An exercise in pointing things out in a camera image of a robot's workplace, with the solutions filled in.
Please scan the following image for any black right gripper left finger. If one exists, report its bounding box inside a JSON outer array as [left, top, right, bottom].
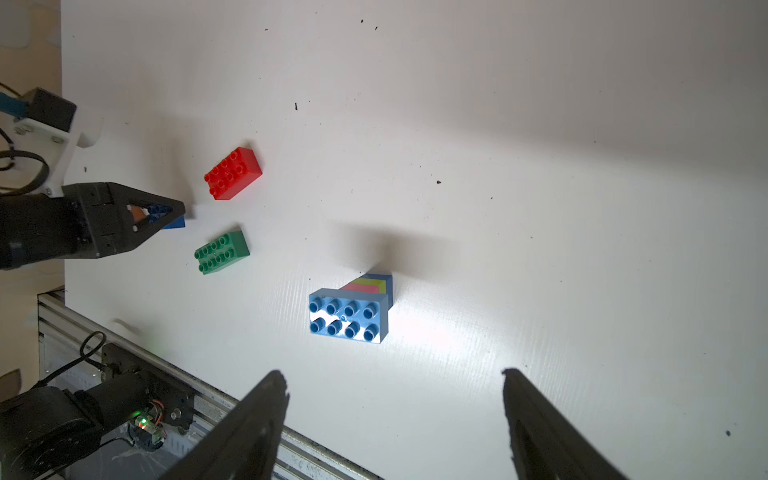
[[162, 370, 289, 480]]

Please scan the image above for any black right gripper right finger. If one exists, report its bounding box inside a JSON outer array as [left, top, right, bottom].
[[503, 368, 625, 479]]

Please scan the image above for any pink lego brick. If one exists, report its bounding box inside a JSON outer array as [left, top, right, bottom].
[[341, 283, 386, 294]]

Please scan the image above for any small electronics board left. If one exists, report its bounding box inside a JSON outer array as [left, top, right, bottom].
[[127, 399, 167, 452]]

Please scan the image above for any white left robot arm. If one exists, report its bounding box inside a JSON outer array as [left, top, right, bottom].
[[1, 182, 186, 270]]

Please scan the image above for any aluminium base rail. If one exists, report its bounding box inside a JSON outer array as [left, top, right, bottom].
[[37, 288, 379, 479]]

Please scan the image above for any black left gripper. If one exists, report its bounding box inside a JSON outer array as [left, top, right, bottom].
[[63, 182, 186, 259]]

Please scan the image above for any dark green lego brick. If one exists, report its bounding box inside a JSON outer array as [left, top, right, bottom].
[[194, 230, 250, 275]]

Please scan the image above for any light blue lego brick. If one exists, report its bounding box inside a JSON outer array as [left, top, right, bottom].
[[308, 288, 392, 344]]

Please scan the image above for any dark blue lego brick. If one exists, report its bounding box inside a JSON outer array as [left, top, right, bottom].
[[146, 203, 187, 231], [363, 273, 394, 307]]

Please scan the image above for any lime green lego brick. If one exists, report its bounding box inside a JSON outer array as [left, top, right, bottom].
[[350, 276, 381, 286]]

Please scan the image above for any red lego brick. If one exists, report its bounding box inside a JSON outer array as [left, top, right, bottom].
[[204, 147, 263, 201]]

